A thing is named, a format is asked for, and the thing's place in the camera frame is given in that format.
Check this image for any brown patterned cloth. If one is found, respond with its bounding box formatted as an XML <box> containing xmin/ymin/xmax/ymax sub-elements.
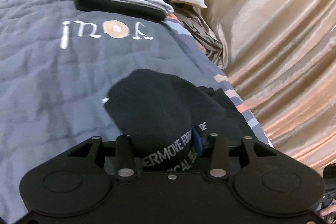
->
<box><xmin>176</xmin><ymin>6</ymin><xmax>224</xmax><ymax>63</ymax></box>

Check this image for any grey printed quilt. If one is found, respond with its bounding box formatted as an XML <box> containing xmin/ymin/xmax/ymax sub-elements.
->
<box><xmin>0</xmin><ymin>0</ymin><xmax>263</xmax><ymax>222</ymax></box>

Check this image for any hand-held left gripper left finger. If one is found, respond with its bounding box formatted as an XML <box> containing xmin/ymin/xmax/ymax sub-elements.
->
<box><xmin>67</xmin><ymin>134</ymin><xmax>139</xmax><ymax>181</ymax></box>

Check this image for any person's right hand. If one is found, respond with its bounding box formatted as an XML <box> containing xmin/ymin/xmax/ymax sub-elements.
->
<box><xmin>320</xmin><ymin>203</ymin><xmax>336</xmax><ymax>219</ymax></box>

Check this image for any dark shirt with grey print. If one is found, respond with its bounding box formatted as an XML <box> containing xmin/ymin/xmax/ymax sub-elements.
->
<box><xmin>103</xmin><ymin>68</ymin><xmax>257</xmax><ymax>171</ymax></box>

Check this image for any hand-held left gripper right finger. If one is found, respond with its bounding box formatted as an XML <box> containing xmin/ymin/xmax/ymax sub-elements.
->
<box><xmin>191</xmin><ymin>127</ymin><xmax>279</xmax><ymax>181</ymax></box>

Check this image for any gold satin curtain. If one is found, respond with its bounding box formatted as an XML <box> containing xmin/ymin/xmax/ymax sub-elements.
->
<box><xmin>200</xmin><ymin>0</ymin><xmax>336</xmax><ymax>172</ymax></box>

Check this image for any striped bed sheet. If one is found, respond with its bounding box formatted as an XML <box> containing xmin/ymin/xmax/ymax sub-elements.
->
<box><xmin>165</xmin><ymin>13</ymin><xmax>276</xmax><ymax>149</ymax></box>

